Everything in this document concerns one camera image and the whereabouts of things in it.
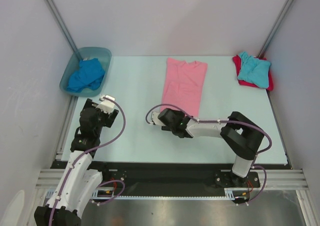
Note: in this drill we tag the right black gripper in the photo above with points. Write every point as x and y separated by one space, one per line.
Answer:
164 128

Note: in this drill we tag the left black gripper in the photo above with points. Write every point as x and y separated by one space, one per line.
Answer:
109 118

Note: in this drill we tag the pink t shirt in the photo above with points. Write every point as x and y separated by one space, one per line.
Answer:
183 84

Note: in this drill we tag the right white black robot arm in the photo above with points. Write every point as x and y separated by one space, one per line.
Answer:
240 134

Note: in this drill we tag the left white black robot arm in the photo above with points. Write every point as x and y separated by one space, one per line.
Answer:
70 186

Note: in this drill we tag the blue crumpled t shirt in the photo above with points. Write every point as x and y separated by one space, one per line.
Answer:
89 75

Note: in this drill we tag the teal plastic bin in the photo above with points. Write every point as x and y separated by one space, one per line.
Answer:
104 55

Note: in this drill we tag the red folded t shirt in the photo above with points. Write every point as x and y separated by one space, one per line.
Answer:
237 61

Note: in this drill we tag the teal folded t shirt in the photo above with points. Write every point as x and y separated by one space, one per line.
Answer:
254 70

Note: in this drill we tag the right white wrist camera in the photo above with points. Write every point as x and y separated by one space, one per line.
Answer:
154 119

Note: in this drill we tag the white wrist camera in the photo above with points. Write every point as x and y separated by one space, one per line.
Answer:
154 119
106 104

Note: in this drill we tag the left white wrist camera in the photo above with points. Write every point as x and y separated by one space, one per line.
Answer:
106 104

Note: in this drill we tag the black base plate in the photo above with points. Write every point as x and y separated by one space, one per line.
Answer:
169 179

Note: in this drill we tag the left slotted cable duct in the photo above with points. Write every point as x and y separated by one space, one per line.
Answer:
97 194

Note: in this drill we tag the slotted cable duct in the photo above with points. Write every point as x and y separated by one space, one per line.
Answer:
97 194
236 193

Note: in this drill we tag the right slotted cable duct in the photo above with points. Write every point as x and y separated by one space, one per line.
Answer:
236 193

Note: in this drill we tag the front aluminium rail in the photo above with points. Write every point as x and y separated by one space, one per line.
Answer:
275 179

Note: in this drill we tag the left aluminium corner post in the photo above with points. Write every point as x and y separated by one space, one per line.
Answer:
61 23

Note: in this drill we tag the aluminium corner post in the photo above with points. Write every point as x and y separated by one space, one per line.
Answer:
61 23
276 26

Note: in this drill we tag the right aluminium corner post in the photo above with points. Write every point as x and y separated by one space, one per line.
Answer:
276 26

